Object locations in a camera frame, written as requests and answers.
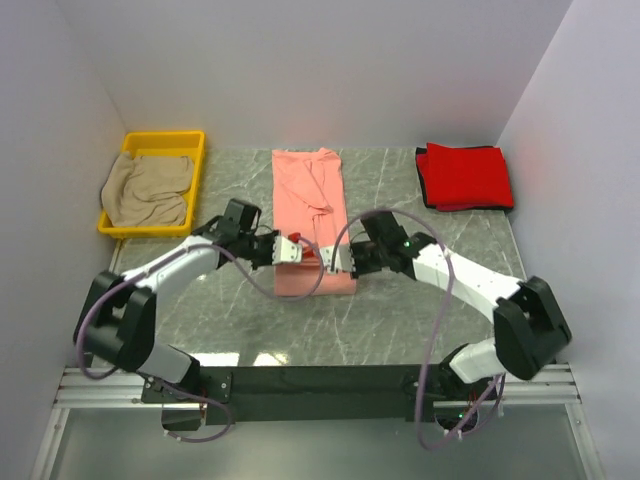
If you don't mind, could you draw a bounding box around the pink t shirt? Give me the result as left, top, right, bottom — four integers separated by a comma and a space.
272, 148, 357, 297

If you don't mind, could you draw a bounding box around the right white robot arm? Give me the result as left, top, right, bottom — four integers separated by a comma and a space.
350, 209, 573, 400

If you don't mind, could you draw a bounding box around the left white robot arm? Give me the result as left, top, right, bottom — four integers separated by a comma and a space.
73, 199, 280, 402

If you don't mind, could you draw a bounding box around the red folded t shirt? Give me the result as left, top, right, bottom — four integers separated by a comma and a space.
415, 143, 514, 212

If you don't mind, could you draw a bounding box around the yellow plastic bin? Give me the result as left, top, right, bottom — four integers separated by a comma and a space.
97, 131, 205, 239

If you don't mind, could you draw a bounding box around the beige t shirt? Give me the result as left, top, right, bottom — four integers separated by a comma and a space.
101, 152, 194, 228

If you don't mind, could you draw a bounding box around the black base bar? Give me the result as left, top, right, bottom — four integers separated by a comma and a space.
141, 364, 491, 423

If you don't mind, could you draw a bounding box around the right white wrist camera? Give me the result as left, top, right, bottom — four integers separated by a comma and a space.
320, 244, 355, 274

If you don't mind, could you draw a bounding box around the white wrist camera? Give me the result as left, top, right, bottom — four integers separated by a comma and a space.
320, 244, 355, 274
272, 235, 303, 265

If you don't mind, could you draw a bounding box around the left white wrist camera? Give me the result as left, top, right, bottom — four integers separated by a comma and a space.
272, 235, 303, 265

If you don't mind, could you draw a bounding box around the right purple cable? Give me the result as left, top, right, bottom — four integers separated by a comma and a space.
329, 208, 506, 450

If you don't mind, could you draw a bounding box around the aluminium rail frame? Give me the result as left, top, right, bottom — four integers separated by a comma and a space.
30, 363, 606, 479

